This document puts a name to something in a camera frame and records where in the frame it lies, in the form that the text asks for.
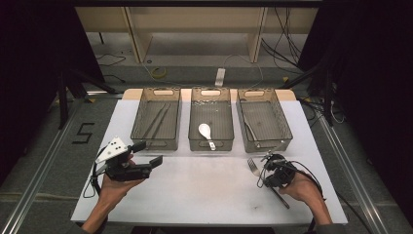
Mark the metal chopstick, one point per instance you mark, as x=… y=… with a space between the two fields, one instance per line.
x=155 y=120
x=163 y=120

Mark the black curtain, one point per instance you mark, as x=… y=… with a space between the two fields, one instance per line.
x=373 y=81
x=32 y=65

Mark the black tripod stand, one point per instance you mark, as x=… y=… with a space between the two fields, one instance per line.
x=328 y=104
x=62 y=104

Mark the person's left hand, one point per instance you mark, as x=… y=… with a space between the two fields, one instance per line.
x=110 y=191

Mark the yellow tape roll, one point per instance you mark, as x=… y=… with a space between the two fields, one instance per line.
x=159 y=72

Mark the aluminium floor rail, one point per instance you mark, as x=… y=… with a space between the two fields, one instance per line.
x=42 y=169
x=349 y=175

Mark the white spoon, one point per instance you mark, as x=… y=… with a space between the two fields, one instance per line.
x=205 y=130

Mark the white power strip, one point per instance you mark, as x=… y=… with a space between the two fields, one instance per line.
x=220 y=77

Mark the translucent grey plastic bin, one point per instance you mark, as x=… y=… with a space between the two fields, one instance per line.
x=157 y=120
x=269 y=122
x=211 y=110

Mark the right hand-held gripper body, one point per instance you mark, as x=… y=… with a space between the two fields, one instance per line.
x=281 y=172

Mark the white table mat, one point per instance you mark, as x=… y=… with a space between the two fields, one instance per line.
x=195 y=185

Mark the metal fork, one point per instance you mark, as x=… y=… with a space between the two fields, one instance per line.
x=254 y=166

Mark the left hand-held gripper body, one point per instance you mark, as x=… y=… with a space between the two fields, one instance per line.
x=113 y=151

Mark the metal table knife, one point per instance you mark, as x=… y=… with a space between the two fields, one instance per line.
x=250 y=130

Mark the person's right hand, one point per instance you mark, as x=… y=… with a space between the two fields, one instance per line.
x=305 y=188

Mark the beige wooden shelf unit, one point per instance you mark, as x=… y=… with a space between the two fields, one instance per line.
x=139 y=42

